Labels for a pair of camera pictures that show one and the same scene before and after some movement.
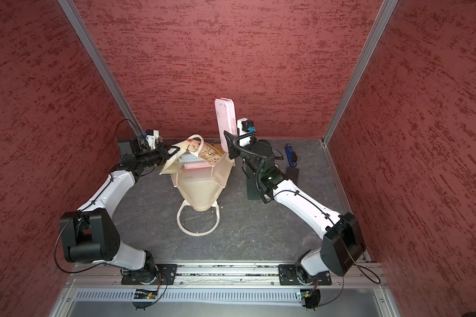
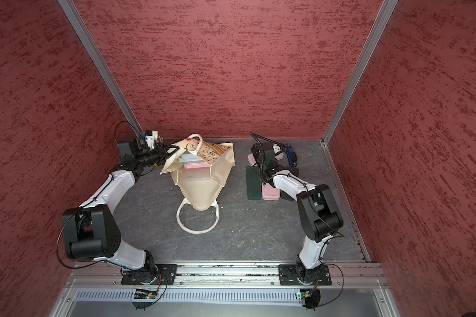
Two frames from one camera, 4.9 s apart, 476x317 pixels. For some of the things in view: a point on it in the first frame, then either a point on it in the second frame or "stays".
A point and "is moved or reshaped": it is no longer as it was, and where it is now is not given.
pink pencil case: [226, 120] is moved or reshaped
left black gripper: [163, 153] stays
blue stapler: [291, 155] stays
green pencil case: [253, 193] stays
